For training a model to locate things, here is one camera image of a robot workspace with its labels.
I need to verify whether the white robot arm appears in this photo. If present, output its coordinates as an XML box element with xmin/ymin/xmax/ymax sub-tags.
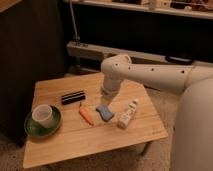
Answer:
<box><xmin>101</xmin><ymin>54</ymin><xmax>213</xmax><ymax>171</ymax></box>

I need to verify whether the white ceramic cup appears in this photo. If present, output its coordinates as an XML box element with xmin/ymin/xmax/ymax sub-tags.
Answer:
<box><xmin>32</xmin><ymin>104</ymin><xmax>54</xmax><ymax>128</ymax></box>

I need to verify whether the blue sponge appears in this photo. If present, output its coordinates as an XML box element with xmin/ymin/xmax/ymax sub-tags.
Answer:
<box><xmin>96</xmin><ymin>105</ymin><xmax>114</xmax><ymax>122</ymax></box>

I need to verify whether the white plastic bottle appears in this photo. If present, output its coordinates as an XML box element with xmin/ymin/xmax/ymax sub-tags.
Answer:
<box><xmin>118</xmin><ymin>99</ymin><xmax>139</xmax><ymax>129</ymax></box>

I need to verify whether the orange carrot toy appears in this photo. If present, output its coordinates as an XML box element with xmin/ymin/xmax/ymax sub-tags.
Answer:
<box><xmin>79</xmin><ymin>104</ymin><xmax>94</xmax><ymax>126</ymax></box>

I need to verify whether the wooden folding table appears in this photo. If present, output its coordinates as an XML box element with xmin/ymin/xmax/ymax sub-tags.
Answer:
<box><xmin>23</xmin><ymin>73</ymin><xmax>168</xmax><ymax>168</ymax></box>

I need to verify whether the green saucer plate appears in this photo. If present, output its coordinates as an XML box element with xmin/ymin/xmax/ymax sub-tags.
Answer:
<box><xmin>24</xmin><ymin>106</ymin><xmax>62</xmax><ymax>138</ymax></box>

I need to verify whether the metal pole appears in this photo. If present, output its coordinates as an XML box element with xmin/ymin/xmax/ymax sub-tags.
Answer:
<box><xmin>69</xmin><ymin>0</ymin><xmax>80</xmax><ymax>45</ymax></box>

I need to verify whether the wooden shelf board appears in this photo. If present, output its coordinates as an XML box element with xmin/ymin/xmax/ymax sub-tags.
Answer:
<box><xmin>63</xmin><ymin>0</ymin><xmax>213</xmax><ymax>20</ymax></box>

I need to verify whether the grey metal rail bench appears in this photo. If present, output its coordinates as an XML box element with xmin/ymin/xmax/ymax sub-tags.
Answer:
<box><xmin>66</xmin><ymin>41</ymin><xmax>213</xmax><ymax>67</ymax></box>

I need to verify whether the black handle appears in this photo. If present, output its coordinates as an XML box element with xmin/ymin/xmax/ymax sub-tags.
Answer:
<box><xmin>165</xmin><ymin>56</ymin><xmax>194</xmax><ymax>65</ymax></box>

